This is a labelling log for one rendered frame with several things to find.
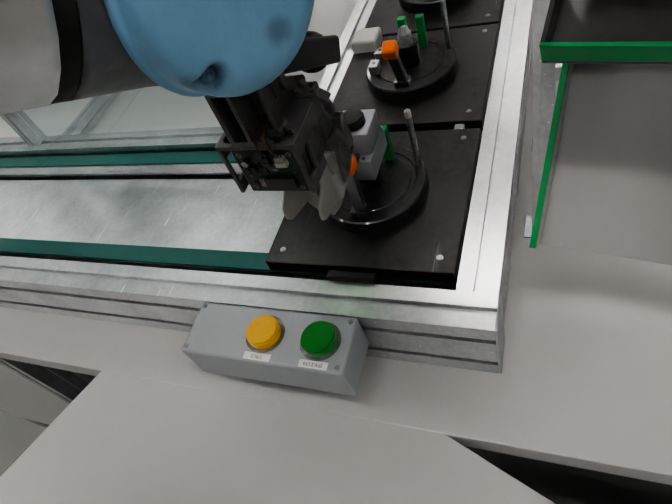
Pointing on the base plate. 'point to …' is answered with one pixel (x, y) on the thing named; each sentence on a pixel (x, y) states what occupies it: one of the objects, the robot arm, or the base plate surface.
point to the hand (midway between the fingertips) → (329, 199)
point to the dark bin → (608, 32)
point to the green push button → (319, 338)
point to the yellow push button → (263, 331)
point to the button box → (350, 364)
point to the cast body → (366, 141)
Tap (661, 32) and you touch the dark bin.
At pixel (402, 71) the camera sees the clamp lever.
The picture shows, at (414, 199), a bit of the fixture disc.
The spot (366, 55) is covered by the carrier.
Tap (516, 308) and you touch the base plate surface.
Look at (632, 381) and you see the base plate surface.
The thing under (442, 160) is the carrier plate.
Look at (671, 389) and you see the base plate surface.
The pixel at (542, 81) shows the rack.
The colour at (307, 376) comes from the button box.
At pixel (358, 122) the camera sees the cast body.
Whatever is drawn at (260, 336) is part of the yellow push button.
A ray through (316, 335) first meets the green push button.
